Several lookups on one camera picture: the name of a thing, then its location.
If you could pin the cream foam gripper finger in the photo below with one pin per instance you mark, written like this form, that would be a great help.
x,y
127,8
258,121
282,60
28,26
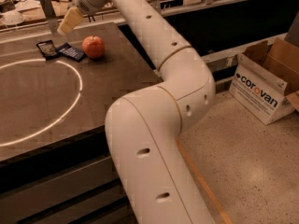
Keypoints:
x,y
72,18

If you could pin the blue rxbar blueberry wrapper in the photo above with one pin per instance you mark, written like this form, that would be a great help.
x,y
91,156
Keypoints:
x,y
71,52

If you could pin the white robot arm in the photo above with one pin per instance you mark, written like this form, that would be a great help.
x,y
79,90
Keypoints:
x,y
142,127

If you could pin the black rxbar chocolate wrapper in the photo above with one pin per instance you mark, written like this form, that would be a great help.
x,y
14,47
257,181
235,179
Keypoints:
x,y
48,50

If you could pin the red apple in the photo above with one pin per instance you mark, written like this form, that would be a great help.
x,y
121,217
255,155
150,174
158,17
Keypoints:
x,y
93,46

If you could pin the white face mask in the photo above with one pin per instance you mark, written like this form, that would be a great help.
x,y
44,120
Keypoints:
x,y
12,17

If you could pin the grey metal railing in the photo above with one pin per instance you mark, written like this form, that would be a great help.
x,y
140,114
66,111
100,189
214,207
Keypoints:
x,y
218,0

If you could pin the white corovan cardboard box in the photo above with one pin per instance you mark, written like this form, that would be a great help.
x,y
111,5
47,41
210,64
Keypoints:
x,y
266,80

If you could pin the grey metal bracket post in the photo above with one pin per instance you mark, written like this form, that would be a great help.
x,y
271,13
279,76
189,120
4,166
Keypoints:
x,y
50,15

